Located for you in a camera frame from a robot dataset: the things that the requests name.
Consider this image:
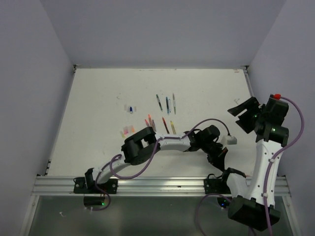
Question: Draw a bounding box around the aluminium rail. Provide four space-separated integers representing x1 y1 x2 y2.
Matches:
242 65 280 177
31 175 292 197

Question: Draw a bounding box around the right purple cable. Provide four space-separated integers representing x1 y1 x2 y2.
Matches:
195 96 305 236

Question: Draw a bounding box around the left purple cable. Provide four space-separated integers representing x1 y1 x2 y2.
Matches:
97 118 231 211

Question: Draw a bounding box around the aluminium right side rail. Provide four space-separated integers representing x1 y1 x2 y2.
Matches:
242 65 280 177

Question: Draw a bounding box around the aluminium front rail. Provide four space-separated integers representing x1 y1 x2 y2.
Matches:
31 175 292 197

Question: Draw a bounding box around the yellow highlighter pen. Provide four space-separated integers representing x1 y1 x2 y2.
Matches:
170 121 177 134

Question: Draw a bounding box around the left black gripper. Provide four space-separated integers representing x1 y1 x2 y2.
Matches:
201 141 228 171

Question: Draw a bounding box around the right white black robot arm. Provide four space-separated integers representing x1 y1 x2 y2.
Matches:
219 94 289 232

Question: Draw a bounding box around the blue gel pen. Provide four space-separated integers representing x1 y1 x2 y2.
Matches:
165 96 170 115

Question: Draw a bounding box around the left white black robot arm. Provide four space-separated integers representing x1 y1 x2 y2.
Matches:
85 125 228 193

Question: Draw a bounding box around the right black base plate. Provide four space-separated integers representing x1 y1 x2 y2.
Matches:
203 178 231 195

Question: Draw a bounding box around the thin green fineliner pen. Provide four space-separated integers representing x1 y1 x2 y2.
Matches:
172 93 176 114

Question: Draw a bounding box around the purple cable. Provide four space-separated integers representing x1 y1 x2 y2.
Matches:
195 96 305 236
97 118 231 211

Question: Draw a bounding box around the orange highlighter pen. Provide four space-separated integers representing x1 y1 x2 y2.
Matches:
148 115 154 128

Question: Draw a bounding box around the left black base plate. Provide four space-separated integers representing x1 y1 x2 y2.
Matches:
73 177 118 194

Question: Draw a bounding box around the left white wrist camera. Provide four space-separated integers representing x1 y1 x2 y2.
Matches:
220 135 237 146

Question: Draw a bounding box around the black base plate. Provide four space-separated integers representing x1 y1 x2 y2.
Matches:
73 177 118 194
203 178 231 195

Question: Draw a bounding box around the red capped pen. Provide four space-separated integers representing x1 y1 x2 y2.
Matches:
162 117 170 134

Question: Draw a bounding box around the right wrist camera red cap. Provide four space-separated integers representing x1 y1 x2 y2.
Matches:
270 94 281 100

